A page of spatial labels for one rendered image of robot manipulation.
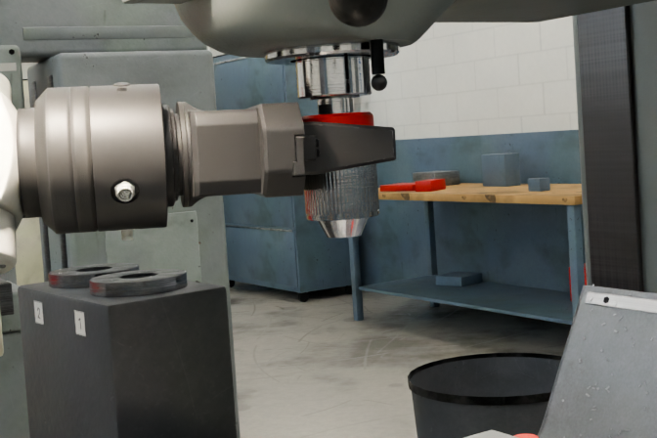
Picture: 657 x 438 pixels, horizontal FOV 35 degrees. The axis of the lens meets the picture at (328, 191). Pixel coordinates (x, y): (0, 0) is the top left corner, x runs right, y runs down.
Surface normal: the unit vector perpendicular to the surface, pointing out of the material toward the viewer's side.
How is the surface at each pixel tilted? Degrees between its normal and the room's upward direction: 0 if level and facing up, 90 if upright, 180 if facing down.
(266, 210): 90
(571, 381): 63
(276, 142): 90
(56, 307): 90
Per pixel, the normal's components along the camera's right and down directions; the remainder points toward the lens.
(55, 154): 0.18, -0.07
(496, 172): -0.87, 0.08
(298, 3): 0.09, 0.68
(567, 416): -0.76, -0.38
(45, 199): -0.55, 0.44
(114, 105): 0.11, -0.66
